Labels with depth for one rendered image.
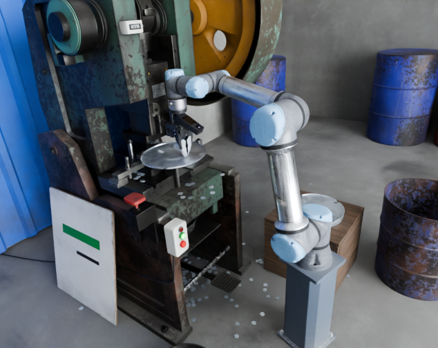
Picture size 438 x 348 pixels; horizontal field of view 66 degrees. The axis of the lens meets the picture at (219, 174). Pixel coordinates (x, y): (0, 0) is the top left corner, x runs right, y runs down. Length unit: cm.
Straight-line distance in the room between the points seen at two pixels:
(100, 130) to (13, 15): 109
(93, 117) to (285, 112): 88
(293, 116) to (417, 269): 112
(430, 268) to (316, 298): 68
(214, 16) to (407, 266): 149
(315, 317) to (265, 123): 84
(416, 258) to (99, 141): 156
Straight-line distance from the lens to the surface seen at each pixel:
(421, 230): 178
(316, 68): 463
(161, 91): 147
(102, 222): 163
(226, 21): 165
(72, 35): 127
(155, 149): 160
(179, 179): 150
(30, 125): 249
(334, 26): 453
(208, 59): 173
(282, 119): 101
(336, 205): 191
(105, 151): 164
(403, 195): 211
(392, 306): 196
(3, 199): 255
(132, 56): 131
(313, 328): 155
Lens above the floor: 135
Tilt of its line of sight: 26 degrees down
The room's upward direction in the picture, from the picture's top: 4 degrees counter-clockwise
